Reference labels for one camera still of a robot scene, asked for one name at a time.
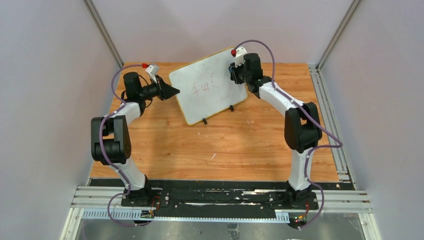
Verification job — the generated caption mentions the yellow framed whiteboard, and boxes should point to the yellow framed whiteboard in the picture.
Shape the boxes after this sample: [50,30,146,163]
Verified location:
[168,47,248,126]

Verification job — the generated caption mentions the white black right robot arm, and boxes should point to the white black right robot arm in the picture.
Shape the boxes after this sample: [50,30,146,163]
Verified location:
[228,49,323,206]

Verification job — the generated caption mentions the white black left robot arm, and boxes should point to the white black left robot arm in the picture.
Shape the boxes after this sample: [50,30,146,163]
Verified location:
[91,72,180,201]

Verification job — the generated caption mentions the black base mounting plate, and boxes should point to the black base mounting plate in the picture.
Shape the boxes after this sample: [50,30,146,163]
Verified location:
[121,180,319,218]

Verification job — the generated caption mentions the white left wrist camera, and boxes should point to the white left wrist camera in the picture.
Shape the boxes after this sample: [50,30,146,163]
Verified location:
[145,64,159,83]

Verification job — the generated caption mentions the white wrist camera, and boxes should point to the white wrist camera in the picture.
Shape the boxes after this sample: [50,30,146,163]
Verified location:
[230,46,248,58]
[145,64,159,83]

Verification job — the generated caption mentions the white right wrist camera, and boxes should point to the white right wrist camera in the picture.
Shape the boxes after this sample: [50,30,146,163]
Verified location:
[230,46,248,58]

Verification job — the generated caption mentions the metal wire board stand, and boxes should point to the metal wire board stand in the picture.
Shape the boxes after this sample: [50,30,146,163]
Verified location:
[202,104,235,126]

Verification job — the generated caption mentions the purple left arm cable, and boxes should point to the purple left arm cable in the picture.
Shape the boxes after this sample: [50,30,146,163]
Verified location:
[99,63,157,228]

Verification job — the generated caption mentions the aluminium frame rail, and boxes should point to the aluminium frame rail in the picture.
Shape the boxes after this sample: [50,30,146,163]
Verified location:
[308,64,350,181]

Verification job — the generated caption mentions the slotted cable duct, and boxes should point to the slotted cable duct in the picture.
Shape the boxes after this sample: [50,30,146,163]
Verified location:
[81,208,291,224]

